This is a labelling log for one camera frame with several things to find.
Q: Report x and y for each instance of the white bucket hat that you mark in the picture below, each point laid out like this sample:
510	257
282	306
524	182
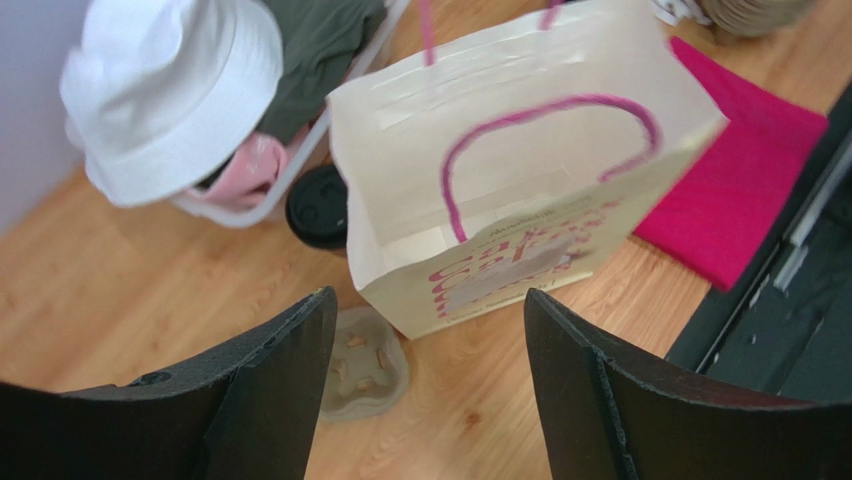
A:
159	94

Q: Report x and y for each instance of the white plastic basket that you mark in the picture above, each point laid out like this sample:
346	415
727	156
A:
313	149

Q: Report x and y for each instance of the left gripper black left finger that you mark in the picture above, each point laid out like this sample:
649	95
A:
244	409

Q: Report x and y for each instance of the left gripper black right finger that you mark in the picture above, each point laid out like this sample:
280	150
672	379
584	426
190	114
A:
611	410

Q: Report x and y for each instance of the black coffee cup lid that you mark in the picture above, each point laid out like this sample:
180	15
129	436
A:
316	208

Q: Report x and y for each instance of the folded red t-shirt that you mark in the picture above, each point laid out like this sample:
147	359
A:
716	217

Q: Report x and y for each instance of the olive green folded garment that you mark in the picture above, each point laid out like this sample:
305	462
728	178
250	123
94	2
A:
320	38

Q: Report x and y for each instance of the pink cloth in basket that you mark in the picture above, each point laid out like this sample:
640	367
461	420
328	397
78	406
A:
245	180

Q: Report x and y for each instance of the brown paper coffee cup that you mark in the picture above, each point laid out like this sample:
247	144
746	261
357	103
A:
339	251

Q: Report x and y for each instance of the pink and cream paper bag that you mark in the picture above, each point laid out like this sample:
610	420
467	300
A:
520	156

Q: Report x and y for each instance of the single cardboard cup carrier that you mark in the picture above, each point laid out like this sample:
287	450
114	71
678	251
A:
368	371

